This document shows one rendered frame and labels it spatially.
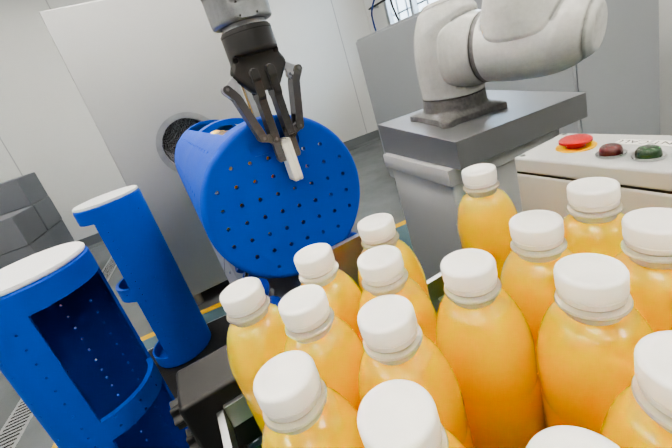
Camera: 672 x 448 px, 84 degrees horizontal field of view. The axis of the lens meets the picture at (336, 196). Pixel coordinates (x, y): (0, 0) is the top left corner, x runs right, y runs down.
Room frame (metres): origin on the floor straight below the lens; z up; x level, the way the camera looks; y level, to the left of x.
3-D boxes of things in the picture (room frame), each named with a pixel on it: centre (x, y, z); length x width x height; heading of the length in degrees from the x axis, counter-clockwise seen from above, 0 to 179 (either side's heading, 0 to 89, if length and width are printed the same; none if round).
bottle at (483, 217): (0.41, -0.17, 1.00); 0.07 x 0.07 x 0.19
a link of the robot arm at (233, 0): (0.59, 0.05, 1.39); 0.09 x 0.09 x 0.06
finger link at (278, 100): (0.60, 0.04, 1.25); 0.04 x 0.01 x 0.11; 21
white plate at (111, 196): (1.71, 1.01, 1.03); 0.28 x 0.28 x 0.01
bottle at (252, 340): (0.30, 0.11, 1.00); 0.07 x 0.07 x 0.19
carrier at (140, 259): (1.71, 1.01, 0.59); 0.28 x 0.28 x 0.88
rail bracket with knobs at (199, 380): (0.35, 0.20, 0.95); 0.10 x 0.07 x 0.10; 111
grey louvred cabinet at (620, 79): (2.65, -1.10, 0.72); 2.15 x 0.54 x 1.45; 14
